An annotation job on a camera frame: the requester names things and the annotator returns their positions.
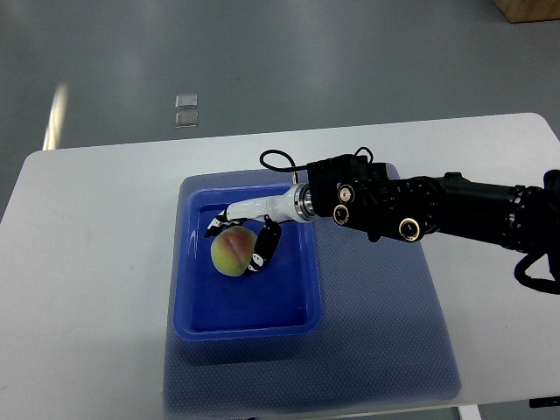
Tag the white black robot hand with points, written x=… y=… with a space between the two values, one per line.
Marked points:
x=265 y=217

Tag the yellow red peach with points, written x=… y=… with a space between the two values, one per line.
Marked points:
x=232 y=250

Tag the upper metal floor plate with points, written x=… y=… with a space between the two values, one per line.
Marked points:
x=186 y=101

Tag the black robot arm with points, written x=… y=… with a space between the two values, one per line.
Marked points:
x=360 y=195

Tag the brown wooden box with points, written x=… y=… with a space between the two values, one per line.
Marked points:
x=528 y=11

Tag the blue textured mat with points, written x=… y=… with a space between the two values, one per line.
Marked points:
x=381 y=340

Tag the blue plastic tray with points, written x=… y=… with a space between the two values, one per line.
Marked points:
x=282 y=299

